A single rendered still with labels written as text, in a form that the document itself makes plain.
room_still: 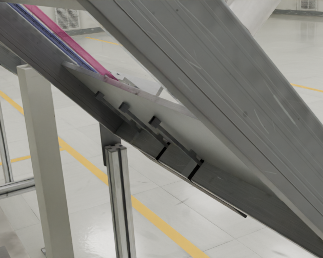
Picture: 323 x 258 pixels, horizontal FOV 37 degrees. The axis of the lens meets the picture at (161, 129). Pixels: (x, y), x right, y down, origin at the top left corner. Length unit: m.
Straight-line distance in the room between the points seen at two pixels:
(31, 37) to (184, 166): 0.38
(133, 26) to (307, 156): 0.18
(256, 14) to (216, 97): 0.75
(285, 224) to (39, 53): 0.57
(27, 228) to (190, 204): 0.72
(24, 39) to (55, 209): 0.52
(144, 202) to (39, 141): 1.12
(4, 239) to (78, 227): 1.31
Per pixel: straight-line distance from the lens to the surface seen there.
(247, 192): 0.72
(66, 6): 0.52
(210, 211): 2.17
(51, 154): 1.26
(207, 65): 0.31
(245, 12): 1.06
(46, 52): 0.98
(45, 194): 1.29
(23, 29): 0.97
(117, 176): 1.12
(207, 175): 0.79
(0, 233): 0.87
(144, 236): 2.02
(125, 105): 0.84
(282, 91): 0.36
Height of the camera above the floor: 1.02
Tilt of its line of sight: 18 degrees down
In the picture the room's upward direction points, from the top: 4 degrees counter-clockwise
